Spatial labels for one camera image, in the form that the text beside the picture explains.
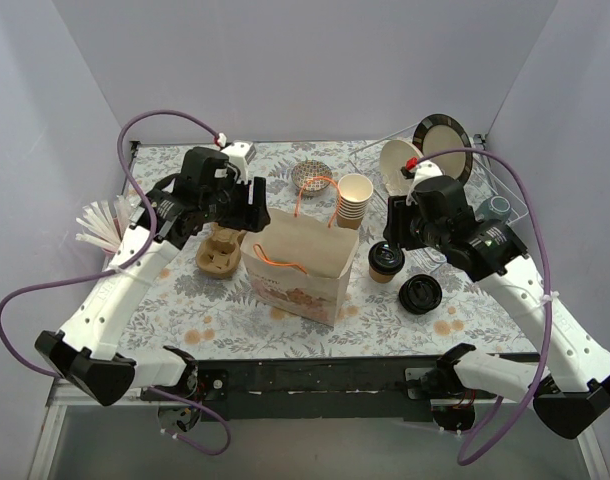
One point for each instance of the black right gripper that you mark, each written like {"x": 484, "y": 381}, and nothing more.
{"x": 395, "y": 223}

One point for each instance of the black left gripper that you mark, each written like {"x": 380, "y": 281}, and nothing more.
{"x": 255, "y": 205}

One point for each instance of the black plastic cup lid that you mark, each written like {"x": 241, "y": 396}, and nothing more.
{"x": 386, "y": 259}

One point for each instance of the brown paper coffee cup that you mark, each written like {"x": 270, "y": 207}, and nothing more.
{"x": 382, "y": 276}

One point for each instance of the beige paper takeout bag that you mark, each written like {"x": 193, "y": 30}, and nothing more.
{"x": 300, "y": 264}

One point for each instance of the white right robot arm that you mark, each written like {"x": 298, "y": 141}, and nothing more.
{"x": 574, "y": 389}

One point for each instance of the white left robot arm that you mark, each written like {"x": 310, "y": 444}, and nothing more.
{"x": 84, "y": 351}

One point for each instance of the floral patterned table mat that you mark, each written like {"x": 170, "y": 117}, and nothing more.
{"x": 222, "y": 319}

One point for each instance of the stack of cardboard cup carriers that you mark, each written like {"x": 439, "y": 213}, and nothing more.
{"x": 219, "y": 255}

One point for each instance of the stack of paper cups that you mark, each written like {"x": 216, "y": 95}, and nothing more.
{"x": 356, "y": 191}

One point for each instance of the patterned ceramic bowl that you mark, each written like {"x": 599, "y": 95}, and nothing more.
{"x": 311, "y": 176}

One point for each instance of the stack of black lids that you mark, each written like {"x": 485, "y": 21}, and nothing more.
{"x": 420, "y": 294}

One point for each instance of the cream ceramic plate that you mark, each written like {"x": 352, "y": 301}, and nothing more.
{"x": 394, "y": 156}

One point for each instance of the grey blue ceramic mug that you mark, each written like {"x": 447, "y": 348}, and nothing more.
{"x": 494, "y": 208}

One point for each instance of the dark rimmed ceramic plate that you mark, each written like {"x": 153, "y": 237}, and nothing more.
{"x": 438, "y": 132}

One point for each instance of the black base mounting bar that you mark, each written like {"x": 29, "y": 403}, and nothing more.
{"x": 349, "y": 387}

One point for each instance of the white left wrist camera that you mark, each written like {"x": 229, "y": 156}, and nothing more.
{"x": 240, "y": 153}

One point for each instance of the white wire dish rack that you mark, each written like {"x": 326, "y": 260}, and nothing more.
{"x": 482, "y": 184}

